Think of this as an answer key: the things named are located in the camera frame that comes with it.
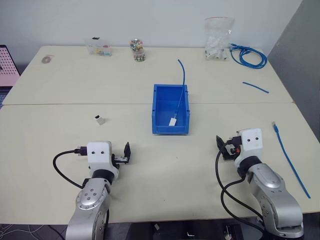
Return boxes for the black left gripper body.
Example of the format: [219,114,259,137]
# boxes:
[111,153,130,166]

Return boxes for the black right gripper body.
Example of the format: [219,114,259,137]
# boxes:
[222,135,243,162]

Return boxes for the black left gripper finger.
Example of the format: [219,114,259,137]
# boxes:
[123,141,132,161]

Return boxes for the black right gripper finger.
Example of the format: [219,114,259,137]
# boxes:
[215,135,227,154]

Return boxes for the blue plastic storage bin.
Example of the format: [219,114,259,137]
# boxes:
[151,83,191,136]

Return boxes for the clear jar of colourful pins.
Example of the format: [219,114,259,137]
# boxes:
[128,38,147,63]

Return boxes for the clear bag of white couplers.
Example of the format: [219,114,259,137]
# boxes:
[203,16,236,62]

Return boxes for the clear plastic box with clips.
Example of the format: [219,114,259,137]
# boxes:
[83,36,113,57]

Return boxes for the pink pegboard panel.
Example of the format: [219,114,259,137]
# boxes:
[0,44,21,87]

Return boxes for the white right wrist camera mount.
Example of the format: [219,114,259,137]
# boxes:
[234,128,264,167]

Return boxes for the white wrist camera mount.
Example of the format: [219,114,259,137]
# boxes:
[234,128,264,167]
[86,140,120,180]

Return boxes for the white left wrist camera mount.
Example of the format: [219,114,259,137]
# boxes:
[86,140,120,180]

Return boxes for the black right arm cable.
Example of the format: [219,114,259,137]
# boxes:
[215,147,266,232]

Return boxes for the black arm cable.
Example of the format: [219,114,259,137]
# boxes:
[215,147,266,232]
[52,146,88,190]

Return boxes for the long blue Ethernet cable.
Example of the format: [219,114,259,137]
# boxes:
[271,121,312,200]

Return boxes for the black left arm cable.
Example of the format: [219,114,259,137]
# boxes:
[52,146,88,190]

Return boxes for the short blue cable piece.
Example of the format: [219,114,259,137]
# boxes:
[242,81,270,94]

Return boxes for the blue cable with white coupler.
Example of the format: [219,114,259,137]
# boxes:
[168,58,189,127]

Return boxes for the thin white wires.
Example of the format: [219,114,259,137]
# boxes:
[0,223,66,240]

